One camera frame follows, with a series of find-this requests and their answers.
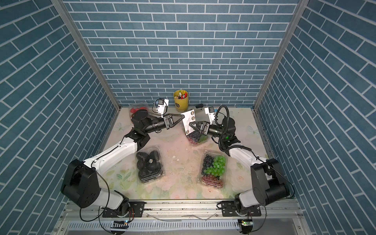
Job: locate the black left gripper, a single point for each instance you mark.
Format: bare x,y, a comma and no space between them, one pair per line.
167,121

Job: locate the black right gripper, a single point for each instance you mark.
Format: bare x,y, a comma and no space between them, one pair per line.
205,126

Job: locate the white fruit sticker sheet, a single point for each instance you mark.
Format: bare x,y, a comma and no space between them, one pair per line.
189,116

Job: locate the clear box of blueberries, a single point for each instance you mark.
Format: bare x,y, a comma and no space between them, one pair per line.
195,138

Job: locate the clear box of mixed grapes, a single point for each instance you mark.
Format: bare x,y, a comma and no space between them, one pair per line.
213,170

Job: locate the clear box of avocados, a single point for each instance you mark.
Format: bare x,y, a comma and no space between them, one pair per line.
149,164

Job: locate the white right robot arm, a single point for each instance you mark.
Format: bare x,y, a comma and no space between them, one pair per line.
268,182

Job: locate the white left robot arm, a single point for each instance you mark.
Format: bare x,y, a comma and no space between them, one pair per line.
81,184

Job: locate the yellow pen cup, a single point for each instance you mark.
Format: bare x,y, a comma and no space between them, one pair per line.
181,100

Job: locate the clear box of strawberries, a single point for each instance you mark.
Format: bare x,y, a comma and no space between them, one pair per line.
133,108

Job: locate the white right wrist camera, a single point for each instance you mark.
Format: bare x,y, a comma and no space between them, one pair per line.
210,111

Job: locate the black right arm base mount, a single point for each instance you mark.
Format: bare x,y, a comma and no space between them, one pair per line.
232,208

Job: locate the aluminium front rail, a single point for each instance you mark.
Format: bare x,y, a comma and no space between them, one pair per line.
179,210

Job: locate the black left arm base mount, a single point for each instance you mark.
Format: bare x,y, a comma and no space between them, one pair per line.
130,209

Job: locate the aluminium corner post left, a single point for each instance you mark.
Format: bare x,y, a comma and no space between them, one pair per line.
74,31

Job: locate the aluminium corner post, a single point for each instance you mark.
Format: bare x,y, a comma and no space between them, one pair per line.
74,31
279,54

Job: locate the aluminium corner post right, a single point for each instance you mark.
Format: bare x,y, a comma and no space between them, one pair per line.
279,54

